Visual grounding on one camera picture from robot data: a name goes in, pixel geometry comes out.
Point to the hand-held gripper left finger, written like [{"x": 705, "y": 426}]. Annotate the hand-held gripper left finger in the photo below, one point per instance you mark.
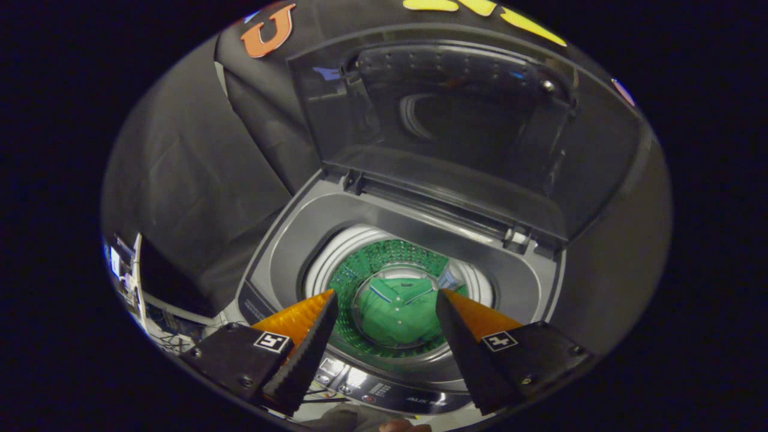
[{"x": 309, "y": 354}]

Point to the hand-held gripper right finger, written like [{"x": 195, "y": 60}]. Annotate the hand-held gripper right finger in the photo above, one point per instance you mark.
[{"x": 468, "y": 354}]

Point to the green polo shirt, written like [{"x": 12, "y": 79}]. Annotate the green polo shirt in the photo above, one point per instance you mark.
[{"x": 396, "y": 312}]

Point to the grey top-load washing machine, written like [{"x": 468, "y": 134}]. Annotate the grey top-load washing machine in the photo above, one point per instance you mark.
[{"x": 288, "y": 240}]

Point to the dark washing machine lid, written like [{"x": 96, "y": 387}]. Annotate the dark washing machine lid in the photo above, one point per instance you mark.
[{"x": 468, "y": 108}]

